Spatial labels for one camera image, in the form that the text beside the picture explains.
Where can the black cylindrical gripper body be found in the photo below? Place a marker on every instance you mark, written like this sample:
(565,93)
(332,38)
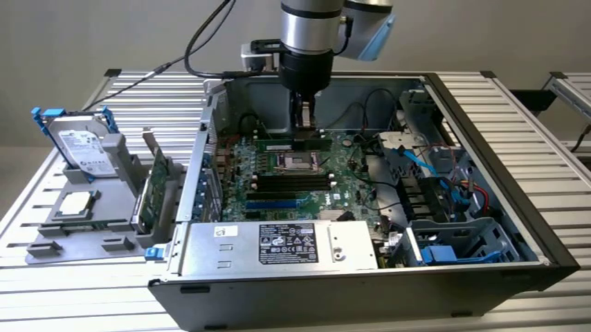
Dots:
(305,71)

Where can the green RAM stick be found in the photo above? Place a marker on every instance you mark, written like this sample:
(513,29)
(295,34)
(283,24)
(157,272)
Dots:
(276,145)

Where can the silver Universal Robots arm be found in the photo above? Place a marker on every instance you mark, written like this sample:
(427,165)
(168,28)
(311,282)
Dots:
(307,24)

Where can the black RAM slot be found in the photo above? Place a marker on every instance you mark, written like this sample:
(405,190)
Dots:
(293,181)
(293,189)
(293,176)
(293,185)

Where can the coin cell battery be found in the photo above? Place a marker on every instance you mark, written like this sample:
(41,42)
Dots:
(347,141)

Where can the CPU socket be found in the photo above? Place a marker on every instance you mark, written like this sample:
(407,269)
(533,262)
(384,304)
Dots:
(296,162)

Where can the green motherboard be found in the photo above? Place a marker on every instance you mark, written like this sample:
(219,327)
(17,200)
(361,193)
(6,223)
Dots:
(351,183)

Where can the long black expansion slot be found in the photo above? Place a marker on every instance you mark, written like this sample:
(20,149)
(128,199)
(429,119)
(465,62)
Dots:
(271,196)

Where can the blue expansion slot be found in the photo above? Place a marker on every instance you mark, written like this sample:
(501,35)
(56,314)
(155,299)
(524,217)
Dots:
(271,204)

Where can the silver chipset heatsink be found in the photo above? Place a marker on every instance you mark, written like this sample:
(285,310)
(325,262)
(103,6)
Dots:
(332,216)

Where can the short black expansion slot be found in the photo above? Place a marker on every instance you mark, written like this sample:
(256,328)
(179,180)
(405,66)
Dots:
(252,216)

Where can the green graphics card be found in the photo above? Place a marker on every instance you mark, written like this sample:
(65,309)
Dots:
(152,186)

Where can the silver power supply with label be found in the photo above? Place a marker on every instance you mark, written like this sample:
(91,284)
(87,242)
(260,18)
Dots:
(285,247)

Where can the silver hard disk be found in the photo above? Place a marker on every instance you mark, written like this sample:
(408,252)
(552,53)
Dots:
(83,145)

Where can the grey parts rack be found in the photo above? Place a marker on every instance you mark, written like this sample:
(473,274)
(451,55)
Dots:
(117,204)

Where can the blue clip in disk bay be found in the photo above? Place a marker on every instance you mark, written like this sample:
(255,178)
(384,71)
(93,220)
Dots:
(437,255)

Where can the grey metal disk bay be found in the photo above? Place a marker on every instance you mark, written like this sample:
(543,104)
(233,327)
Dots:
(465,238)

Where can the blue case latch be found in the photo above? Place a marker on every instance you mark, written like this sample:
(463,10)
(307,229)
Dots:
(153,252)

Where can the blue disk caddy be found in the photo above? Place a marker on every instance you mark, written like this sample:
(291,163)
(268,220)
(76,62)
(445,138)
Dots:
(45,115)

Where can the black open PC case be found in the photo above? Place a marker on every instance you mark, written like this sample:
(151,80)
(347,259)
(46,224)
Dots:
(369,297)

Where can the silver CPU chip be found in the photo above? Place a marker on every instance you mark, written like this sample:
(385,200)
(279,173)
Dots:
(77,204)

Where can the wrist camera box with bracket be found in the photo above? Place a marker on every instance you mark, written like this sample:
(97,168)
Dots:
(259,55)

